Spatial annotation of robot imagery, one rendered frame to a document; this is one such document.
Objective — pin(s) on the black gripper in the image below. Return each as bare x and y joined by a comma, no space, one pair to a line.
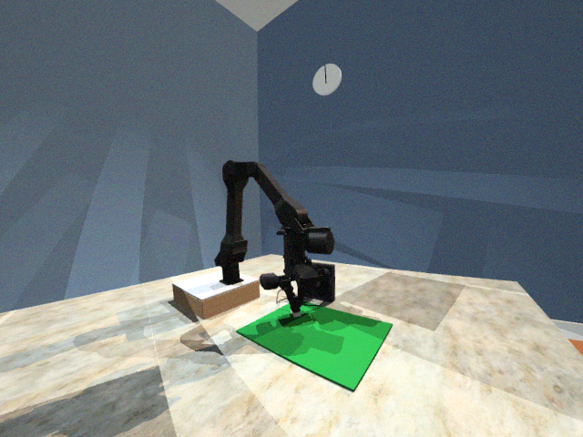
270,281

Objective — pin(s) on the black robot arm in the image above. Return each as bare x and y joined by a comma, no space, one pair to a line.
301,236

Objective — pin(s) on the green board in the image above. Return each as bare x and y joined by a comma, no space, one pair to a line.
332,344

